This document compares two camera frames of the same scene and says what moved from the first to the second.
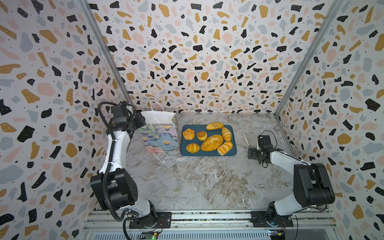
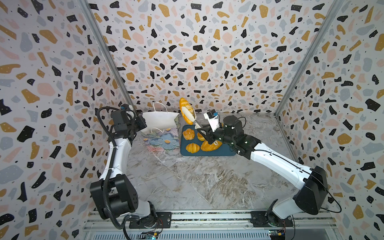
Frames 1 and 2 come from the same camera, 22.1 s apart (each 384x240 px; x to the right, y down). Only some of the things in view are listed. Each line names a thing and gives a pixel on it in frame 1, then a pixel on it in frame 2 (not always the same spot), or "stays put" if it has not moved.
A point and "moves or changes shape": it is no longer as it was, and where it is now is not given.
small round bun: (202, 136) stays put
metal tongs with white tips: (245, 139) moves or changes shape
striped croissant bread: (192, 148) stays put
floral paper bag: (160, 134) stays put
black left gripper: (139, 119) stays put
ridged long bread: (226, 134) moves or changes shape
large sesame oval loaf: (211, 142) stays put
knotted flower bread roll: (189, 134) stays put
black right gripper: (254, 154) → (210, 135)
